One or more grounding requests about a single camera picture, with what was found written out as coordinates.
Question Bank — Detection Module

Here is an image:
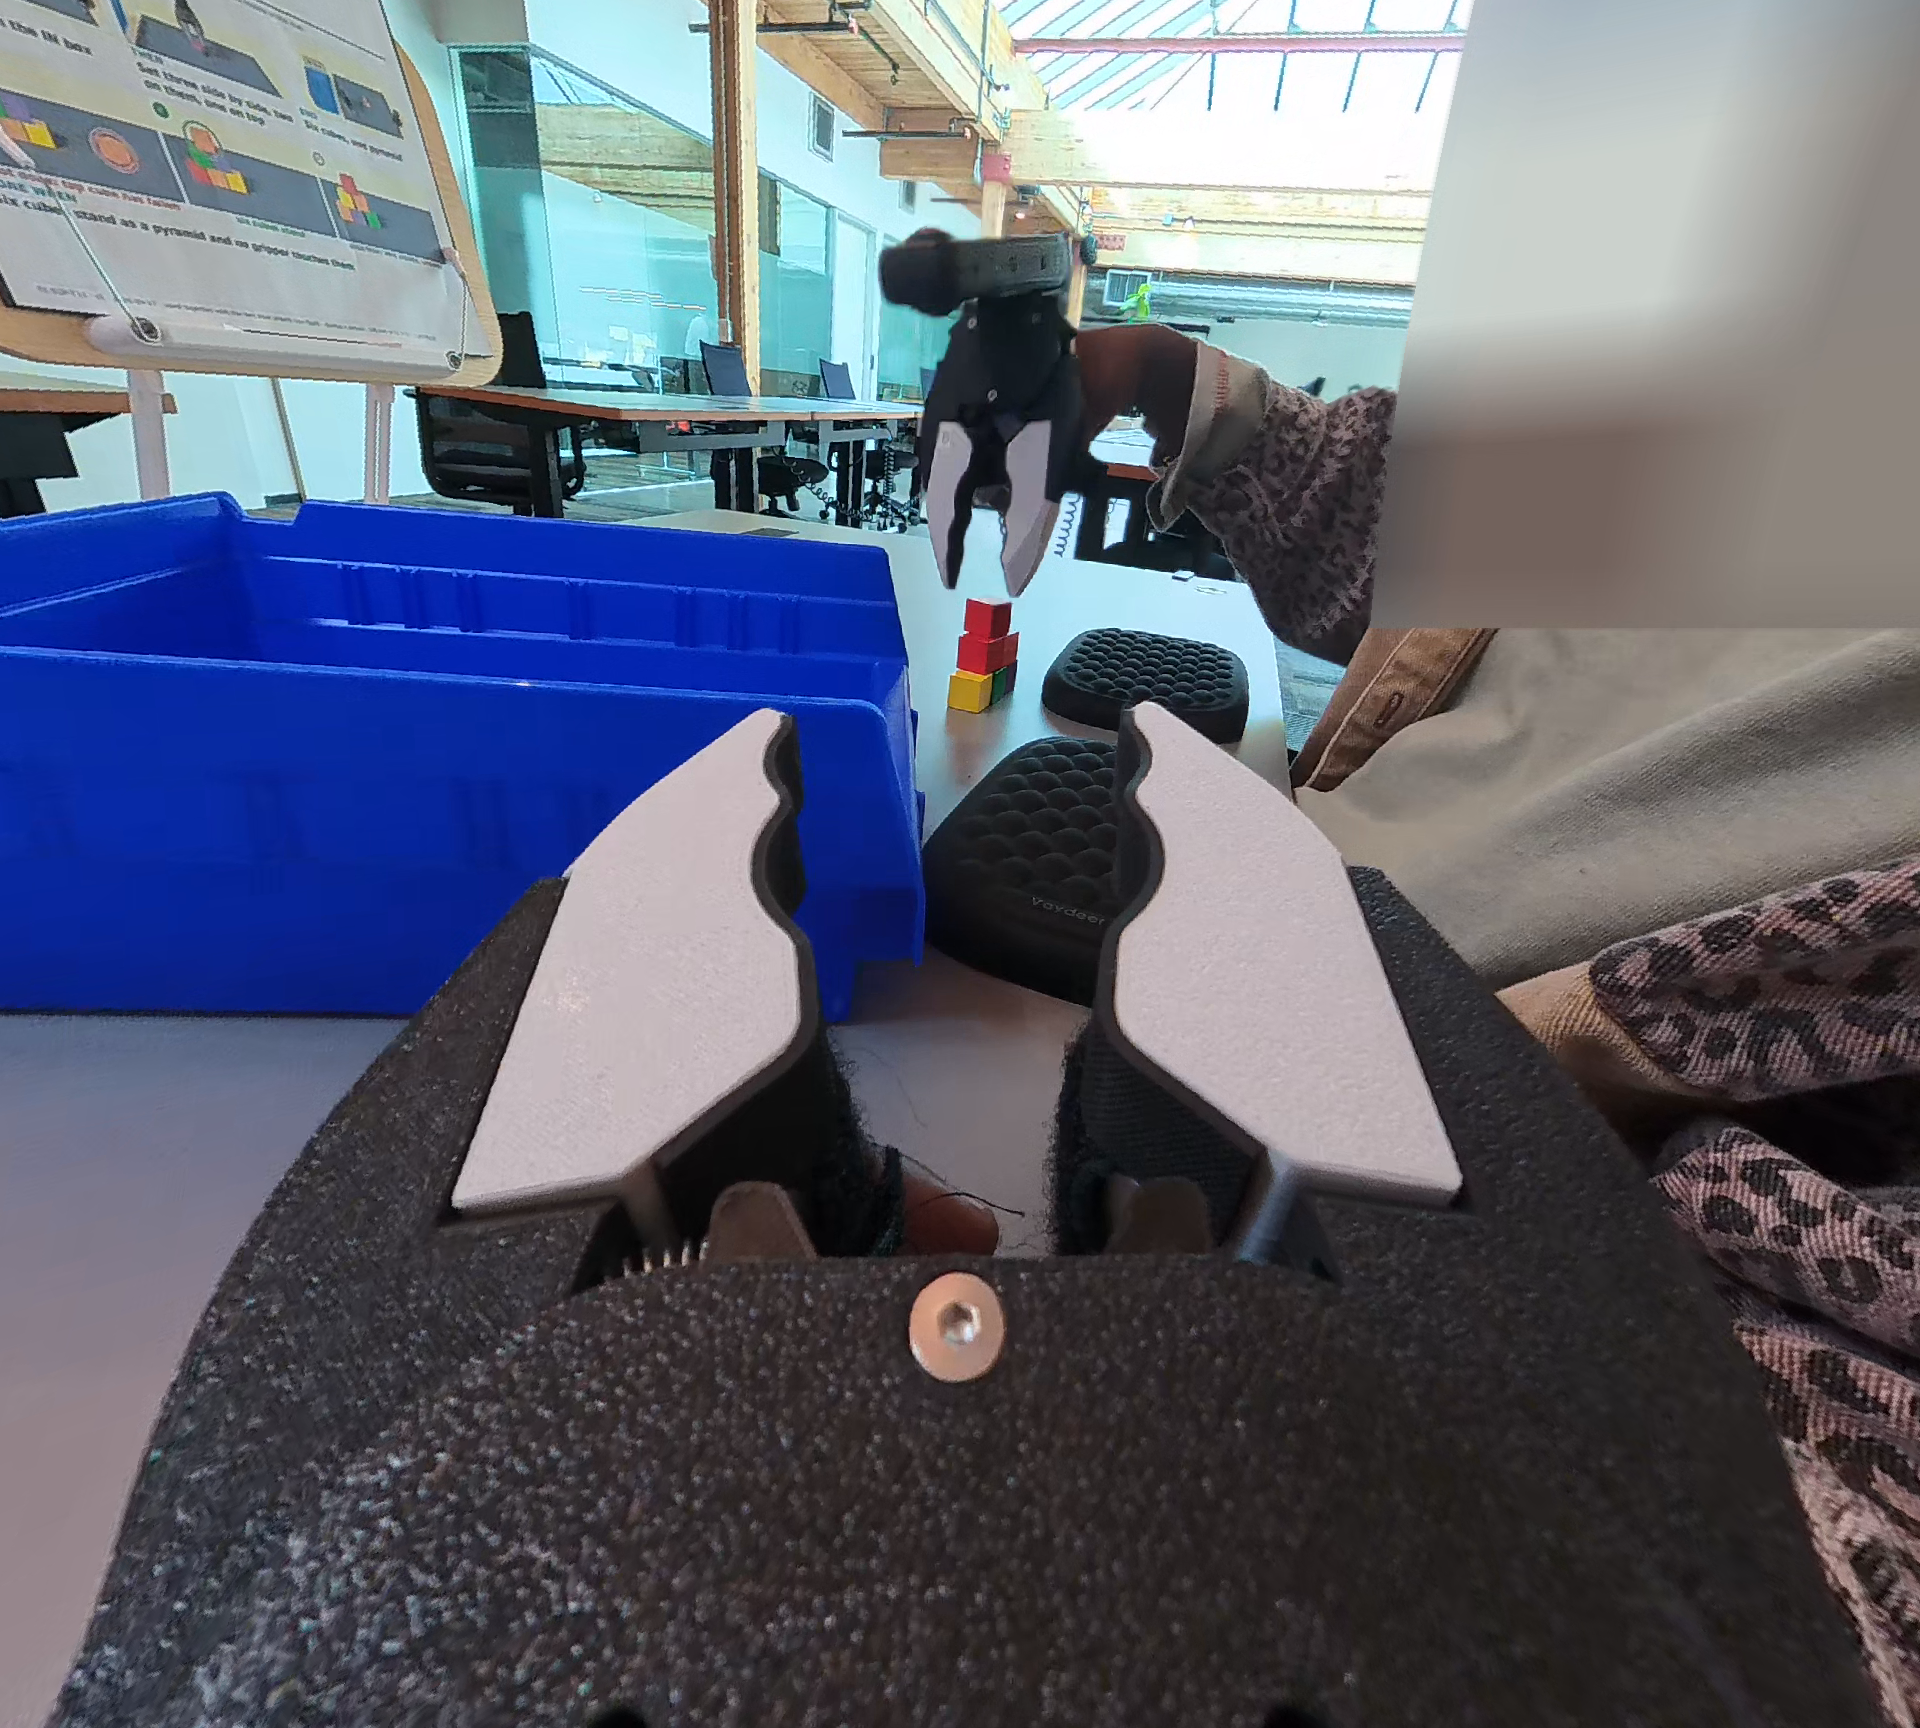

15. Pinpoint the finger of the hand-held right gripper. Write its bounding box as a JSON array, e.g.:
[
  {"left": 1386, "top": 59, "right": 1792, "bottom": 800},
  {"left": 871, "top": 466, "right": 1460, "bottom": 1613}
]
[
  {"left": 926, "top": 423, "right": 987, "bottom": 592},
  {"left": 993, "top": 413, "right": 1065, "bottom": 602}
]

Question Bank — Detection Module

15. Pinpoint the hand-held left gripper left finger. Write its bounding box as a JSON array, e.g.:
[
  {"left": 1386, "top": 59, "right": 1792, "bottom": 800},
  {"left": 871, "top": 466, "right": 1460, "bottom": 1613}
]
[{"left": 451, "top": 711, "right": 828, "bottom": 1255}]

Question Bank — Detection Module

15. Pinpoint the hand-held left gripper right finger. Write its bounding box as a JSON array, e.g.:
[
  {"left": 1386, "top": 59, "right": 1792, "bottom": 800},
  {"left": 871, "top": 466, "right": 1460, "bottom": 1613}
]
[{"left": 1095, "top": 704, "right": 1467, "bottom": 1269}]

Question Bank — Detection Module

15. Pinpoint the blue plastic bin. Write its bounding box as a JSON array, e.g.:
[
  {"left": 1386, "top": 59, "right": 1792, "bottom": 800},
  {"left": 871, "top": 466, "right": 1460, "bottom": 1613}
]
[{"left": 0, "top": 491, "right": 929, "bottom": 1024}]

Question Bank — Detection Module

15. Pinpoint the person's left forearm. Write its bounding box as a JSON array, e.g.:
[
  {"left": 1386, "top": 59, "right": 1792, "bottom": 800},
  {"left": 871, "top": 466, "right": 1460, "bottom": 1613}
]
[{"left": 1589, "top": 858, "right": 1920, "bottom": 1728}]

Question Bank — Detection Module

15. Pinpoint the person's right forearm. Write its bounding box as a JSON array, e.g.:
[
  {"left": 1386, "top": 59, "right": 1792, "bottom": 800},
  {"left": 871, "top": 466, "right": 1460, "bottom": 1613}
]
[{"left": 1148, "top": 340, "right": 1402, "bottom": 669}]

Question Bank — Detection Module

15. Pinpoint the long wooden office desk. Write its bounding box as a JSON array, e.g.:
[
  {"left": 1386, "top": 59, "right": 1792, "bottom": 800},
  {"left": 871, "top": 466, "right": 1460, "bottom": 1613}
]
[{"left": 413, "top": 383, "right": 929, "bottom": 531}]

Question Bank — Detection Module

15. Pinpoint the person's right hand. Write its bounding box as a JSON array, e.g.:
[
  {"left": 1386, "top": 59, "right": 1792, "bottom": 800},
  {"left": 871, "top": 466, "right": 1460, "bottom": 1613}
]
[{"left": 1069, "top": 324, "right": 1206, "bottom": 474}]

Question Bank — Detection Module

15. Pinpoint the person's left hand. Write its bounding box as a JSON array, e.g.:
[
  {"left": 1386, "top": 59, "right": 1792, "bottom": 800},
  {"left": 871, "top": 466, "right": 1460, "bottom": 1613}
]
[{"left": 899, "top": 1165, "right": 1007, "bottom": 1262}]

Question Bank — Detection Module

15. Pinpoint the black dimpled wrist rest pad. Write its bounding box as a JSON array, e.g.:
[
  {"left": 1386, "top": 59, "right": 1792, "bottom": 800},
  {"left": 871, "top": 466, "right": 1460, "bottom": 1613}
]
[
  {"left": 1040, "top": 627, "right": 1254, "bottom": 742},
  {"left": 918, "top": 734, "right": 1127, "bottom": 1006}
]

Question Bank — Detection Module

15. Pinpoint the wooden pillar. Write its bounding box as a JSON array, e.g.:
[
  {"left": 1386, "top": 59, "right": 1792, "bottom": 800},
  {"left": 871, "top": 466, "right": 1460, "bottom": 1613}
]
[{"left": 704, "top": 0, "right": 770, "bottom": 396}]

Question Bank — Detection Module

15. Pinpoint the person's beige clothing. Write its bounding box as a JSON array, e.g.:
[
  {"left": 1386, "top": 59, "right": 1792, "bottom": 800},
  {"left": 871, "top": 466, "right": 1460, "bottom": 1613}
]
[{"left": 1291, "top": 627, "right": 1920, "bottom": 1133}]

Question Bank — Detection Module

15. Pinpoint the black office chair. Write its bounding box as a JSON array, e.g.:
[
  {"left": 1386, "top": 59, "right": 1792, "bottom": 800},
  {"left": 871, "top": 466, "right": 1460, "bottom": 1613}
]
[{"left": 410, "top": 311, "right": 591, "bottom": 522}]

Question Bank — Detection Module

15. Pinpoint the white easel with wooden board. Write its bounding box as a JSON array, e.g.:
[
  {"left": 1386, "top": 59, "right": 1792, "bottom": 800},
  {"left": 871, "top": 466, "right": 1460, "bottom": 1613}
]
[{"left": 0, "top": 33, "right": 505, "bottom": 507}]

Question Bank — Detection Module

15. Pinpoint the wooden side table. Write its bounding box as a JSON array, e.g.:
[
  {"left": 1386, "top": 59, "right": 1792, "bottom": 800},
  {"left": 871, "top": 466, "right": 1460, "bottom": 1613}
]
[{"left": 0, "top": 383, "right": 181, "bottom": 522}]

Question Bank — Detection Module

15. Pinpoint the instruction poster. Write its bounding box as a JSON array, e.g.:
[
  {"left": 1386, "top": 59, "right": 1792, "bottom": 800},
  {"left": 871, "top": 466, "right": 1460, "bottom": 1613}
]
[{"left": 0, "top": 0, "right": 466, "bottom": 351}]

